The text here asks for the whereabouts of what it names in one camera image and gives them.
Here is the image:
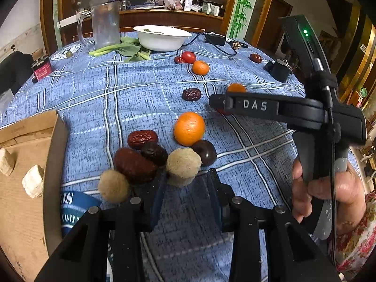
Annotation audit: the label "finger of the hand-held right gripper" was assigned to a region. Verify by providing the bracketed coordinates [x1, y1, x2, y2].
[209, 91, 329, 130]

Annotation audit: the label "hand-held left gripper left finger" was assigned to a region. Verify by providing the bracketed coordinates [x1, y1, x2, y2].
[35, 169, 168, 282]

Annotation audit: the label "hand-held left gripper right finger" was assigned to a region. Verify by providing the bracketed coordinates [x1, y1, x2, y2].
[206, 169, 343, 282]

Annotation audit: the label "large smooth red date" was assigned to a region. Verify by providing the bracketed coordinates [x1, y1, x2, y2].
[113, 147, 159, 184]

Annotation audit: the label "beige round food chunk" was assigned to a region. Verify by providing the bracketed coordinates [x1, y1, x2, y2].
[98, 170, 130, 204]
[166, 148, 202, 188]

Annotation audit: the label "large orange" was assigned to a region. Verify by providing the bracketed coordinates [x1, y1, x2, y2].
[173, 112, 206, 147]

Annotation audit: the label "cardboard box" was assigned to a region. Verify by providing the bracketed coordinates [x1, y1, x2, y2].
[0, 110, 69, 282]

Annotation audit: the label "person's right forearm floral sleeve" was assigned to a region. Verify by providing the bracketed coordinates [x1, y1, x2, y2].
[327, 191, 376, 281]

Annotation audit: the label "person's right hand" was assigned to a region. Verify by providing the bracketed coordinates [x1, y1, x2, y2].
[292, 156, 368, 235]

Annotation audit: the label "small black container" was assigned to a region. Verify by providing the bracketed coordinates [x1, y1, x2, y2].
[264, 59, 293, 83]

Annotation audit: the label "dark wrinkled date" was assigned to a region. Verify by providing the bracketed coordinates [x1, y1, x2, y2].
[140, 142, 168, 166]

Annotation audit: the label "dark round smooth date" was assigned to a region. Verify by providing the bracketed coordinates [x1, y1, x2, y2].
[191, 139, 217, 167]

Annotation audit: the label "wrinkled red date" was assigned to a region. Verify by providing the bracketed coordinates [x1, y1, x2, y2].
[127, 129, 159, 150]

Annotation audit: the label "dark red date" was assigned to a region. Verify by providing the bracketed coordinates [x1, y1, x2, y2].
[182, 88, 202, 102]

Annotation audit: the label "black power adapter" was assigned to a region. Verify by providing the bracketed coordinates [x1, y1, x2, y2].
[205, 33, 227, 46]

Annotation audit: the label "blue plaid tablecloth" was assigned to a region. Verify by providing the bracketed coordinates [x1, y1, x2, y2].
[0, 31, 365, 282]

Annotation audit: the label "small white boxes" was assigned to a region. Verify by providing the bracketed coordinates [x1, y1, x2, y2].
[202, 2, 221, 16]

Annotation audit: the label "white bowl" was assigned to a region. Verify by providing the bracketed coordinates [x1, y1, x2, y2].
[133, 25, 192, 51]

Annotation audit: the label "wooden counter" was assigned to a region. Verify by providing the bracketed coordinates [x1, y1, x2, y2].
[57, 6, 224, 44]

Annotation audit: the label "cream food chunk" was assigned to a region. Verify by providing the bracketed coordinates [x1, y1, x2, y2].
[23, 164, 45, 199]
[0, 147, 15, 177]

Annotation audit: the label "green leafy vegetable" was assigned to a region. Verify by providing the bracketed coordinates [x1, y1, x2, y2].
[89, 37, 152, 63]

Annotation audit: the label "clear plastic pitcher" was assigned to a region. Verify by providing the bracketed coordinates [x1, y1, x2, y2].
[77, 1, 121, 50]

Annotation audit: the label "small red box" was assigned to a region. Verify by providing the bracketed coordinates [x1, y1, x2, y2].
[32, 56, 53, 83]

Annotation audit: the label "white flat board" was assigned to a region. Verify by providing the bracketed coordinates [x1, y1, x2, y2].
[57, 17, 93, 29]

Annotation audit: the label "black adapter cable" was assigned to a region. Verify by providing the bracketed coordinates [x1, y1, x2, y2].
[182, 32, 238, 56]

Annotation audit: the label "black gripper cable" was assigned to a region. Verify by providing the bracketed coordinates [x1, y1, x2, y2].
[319, 59, 341, 268]

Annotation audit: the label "bamboo wall painting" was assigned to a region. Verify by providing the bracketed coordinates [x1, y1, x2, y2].
[227, 0, 256, 39]

